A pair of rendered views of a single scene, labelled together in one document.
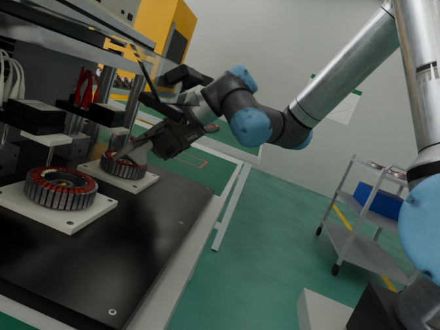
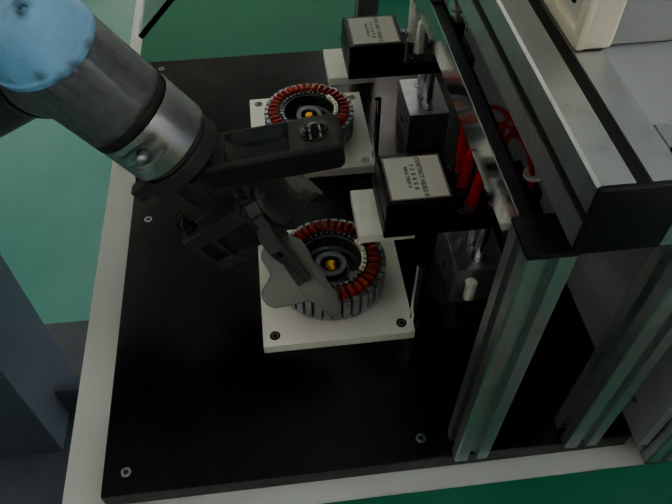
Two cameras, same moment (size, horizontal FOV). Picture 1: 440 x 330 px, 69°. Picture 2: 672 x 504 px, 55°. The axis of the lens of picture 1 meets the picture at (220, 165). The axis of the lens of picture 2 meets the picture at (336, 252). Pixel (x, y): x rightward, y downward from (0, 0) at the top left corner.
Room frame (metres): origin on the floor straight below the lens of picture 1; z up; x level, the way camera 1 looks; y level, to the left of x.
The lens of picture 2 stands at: (1.16, 0.14, 1.32)
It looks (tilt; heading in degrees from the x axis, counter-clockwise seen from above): 50 degrees down; 169
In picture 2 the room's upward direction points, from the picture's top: straight up
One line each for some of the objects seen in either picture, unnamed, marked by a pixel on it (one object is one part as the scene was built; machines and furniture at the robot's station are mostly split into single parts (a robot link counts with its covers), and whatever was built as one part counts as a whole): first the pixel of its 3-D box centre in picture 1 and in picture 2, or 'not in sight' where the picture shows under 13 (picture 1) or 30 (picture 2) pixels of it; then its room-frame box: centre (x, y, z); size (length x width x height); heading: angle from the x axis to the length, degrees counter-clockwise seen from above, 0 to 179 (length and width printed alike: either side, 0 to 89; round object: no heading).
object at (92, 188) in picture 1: (62, 186); (309, 119); (0.51, 0.24, 0.80); 0.11 x 0.11 x 0.04
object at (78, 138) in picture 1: (71, 144); (468, 256); (0.76, 0.37, 0.80); 0.08 x 0.05 x 0.06; 175
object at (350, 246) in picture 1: (376, 217); not in sight; (2.83, -1.50, 0.51); 1.01 x 0.60 x 1.01; 175
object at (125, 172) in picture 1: (124, 164); (330, 267); (0.75, 0.22, 0.80); 0.11 x 0.11 x 0.04
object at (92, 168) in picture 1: (121, 173); (331, 282); (0.75, 0.22, 0.78); 0.15 x 0.15 x 0.01; 85
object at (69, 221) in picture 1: (59, 200); (309, 134); (0.51, 0.24, 0.78); 0.15 x 0.15 x 0.01; 85
